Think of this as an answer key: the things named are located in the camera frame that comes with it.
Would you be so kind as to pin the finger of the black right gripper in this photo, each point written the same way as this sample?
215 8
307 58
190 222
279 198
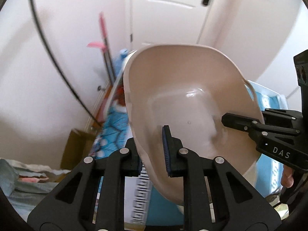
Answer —
242 123

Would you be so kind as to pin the blue patterned tablecloth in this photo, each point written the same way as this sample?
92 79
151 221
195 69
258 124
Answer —
144 206

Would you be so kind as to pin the beige plastic handled bowl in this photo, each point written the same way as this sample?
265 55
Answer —
188 88

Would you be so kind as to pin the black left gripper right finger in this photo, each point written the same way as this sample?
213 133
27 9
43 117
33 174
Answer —
177 157

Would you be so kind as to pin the pink handled mop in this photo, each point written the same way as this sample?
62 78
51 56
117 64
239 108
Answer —
104 47

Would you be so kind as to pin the white door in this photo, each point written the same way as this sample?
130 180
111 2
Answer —
166 21

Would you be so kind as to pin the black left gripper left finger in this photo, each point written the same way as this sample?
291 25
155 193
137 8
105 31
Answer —
125 161

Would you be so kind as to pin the person's right hand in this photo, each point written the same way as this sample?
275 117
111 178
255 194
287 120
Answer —
287 177

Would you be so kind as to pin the grey blue fabric pile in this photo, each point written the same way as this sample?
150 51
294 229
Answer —
26 185

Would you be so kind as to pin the cardboard box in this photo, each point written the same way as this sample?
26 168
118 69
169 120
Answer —
78 147

